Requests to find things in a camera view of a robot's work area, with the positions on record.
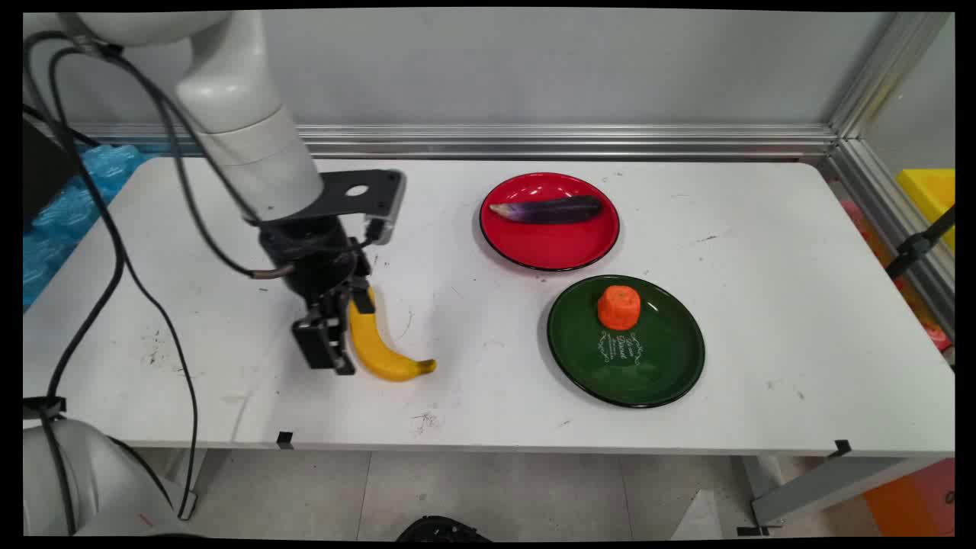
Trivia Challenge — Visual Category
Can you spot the black round object on floor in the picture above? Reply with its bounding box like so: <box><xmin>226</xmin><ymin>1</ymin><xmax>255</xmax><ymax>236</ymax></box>
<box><xmin>395</xmin><ymin>515</ymin><xmax>493</xmax><ymax>543</ymax></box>

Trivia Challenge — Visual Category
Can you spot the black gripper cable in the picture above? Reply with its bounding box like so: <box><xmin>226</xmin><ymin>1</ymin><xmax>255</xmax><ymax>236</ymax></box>
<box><xmin>47</xmin><ymin>46</ymin><xmax>297</xmax><ymax>280</ymax></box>

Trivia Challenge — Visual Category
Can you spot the yellow banana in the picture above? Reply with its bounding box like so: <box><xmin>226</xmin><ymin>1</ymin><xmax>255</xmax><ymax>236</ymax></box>
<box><xmin>347</xmin><ymin>286</ymin><xmax>438</xmax><ymax>383</ymax></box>

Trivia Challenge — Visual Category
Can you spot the aluminium back frame rail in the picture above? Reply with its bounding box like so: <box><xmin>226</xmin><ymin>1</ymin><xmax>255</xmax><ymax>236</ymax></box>
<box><xmin>46</xmin><ymin>124</ymin><xmax>840</xmax><ymax>162</ymax></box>

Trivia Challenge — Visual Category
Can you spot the green round plate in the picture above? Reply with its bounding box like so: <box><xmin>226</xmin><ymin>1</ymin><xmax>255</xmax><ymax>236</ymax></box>
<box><xmin>546</xmin><ymin>274</ymin><xmax>706</xmax><ymax>409</ymax></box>

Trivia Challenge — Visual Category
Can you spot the blue bubble wrap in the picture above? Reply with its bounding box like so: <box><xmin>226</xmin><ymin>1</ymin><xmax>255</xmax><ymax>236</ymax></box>
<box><xmin>23</xmin><ymin>143</ymin><xmax>150</xmax><ymax>310</ymax></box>

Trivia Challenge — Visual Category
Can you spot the grey table leg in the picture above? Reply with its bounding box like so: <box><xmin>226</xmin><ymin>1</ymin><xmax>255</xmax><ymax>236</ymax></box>
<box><xmin>750</xmin><ymin>455</ymin><xmax>945</xmax><ymax>528</ymax></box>

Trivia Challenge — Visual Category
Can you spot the red round plate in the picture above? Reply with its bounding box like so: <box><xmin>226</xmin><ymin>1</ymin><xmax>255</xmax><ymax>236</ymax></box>
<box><xmin>479</xmin><ymin>172</ymin><xmax>621</xmax><ymax>273</ymax></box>

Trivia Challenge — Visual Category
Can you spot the purple eggplant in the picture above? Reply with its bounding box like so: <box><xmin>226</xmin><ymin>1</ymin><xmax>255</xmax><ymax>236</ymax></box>
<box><xmin>489</xmin><ymin>195</ymin><xmax>604</xmax><ymax>225</ymax></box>

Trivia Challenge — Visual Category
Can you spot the black camera cable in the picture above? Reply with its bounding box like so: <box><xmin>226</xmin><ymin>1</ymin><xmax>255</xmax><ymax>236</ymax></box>
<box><xmin>23</xmin><ymin>30</ymin><xmax>201</xmax><ymax>527</ymax></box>

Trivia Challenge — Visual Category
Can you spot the black wrist camera mount plate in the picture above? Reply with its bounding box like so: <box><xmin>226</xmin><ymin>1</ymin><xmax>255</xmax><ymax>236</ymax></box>
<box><xmin>319</xmin><ymin>169</ymin><xmax>407</xmax><ymax>246</ymax></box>

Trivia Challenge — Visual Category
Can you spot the black velcro strap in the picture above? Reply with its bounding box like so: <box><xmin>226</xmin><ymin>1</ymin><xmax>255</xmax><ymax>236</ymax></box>
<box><xmin>23</xmin><ymin>395</ymin><xmax>68</xmax><ymax>422</ymax></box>

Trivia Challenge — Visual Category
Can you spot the orange carrot chunk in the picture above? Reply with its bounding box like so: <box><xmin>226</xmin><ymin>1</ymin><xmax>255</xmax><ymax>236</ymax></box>
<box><xmin>597</xmin><ymin>285</ymin><xmax>642</xmax><ymax>332</ymax></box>

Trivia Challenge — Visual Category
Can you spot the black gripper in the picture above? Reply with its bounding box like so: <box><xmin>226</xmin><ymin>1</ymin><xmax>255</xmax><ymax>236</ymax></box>
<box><xmin>258</xmin><ymin>217</ymin><xmax>377</xmax><ymax>376</ymax></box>

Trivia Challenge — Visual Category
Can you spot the orange box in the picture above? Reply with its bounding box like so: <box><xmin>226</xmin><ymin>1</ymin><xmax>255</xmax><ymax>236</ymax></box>
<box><xmin>862</xmin><ymin>457</ymin><xmax>955</xmax><ymax>538</ymax></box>

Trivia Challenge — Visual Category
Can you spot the yellow plastic bin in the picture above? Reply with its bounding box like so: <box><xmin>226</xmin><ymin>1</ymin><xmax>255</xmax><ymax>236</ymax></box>
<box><xmin>895</xmin><ymin>168</ymin><xmax>955</xmax><ymax>254</ymax></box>

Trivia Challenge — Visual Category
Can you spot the aluminium side frame rail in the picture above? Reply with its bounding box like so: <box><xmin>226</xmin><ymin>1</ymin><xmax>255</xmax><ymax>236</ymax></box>
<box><xmin>820</xmin><ymin>11</ymin><xmax>955</xmax><ymax>340</ymax></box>

